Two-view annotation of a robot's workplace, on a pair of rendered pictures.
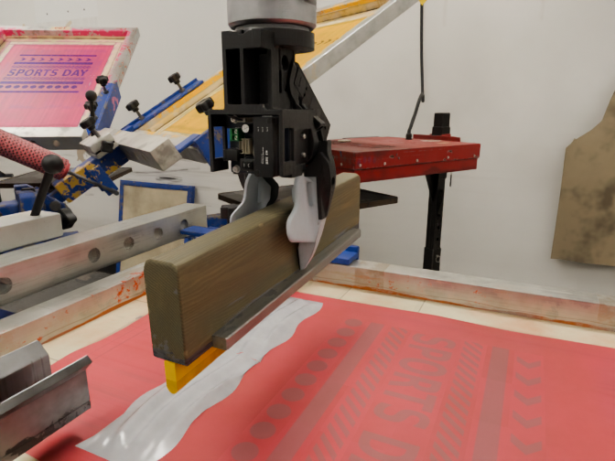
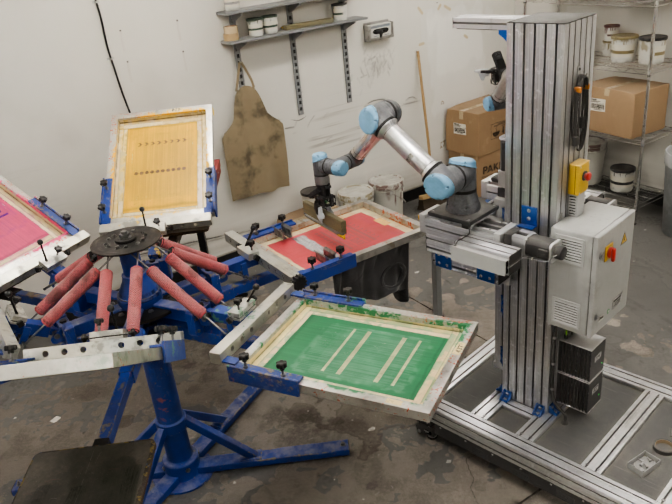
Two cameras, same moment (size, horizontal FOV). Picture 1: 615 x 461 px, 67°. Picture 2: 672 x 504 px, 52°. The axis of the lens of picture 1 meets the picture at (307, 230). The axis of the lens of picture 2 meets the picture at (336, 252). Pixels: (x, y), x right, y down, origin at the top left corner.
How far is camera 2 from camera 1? 325 cm
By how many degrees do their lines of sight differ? 54
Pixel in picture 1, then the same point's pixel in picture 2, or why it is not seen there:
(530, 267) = (222, 211)
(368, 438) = (351, 240)
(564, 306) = (341, 210)
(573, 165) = (228, 147)
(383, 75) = (98, 121)
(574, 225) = (238, 179)
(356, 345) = (325, 235)
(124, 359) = (303, 257)
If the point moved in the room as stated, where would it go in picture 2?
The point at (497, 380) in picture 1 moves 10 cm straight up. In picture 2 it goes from (350, 227) to (349, 210)
